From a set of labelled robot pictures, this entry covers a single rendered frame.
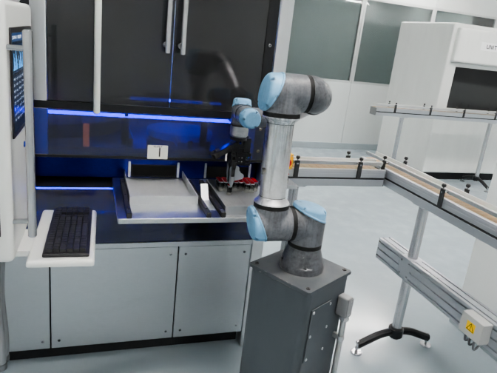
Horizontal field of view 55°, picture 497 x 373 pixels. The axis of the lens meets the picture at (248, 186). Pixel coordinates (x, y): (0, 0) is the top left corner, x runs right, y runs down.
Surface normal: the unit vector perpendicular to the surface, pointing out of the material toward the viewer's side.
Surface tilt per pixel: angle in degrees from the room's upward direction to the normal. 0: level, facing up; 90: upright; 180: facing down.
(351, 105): 90
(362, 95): 90
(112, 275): 90
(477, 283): 90
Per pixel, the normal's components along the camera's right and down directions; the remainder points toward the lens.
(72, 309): 0.30, 0.32
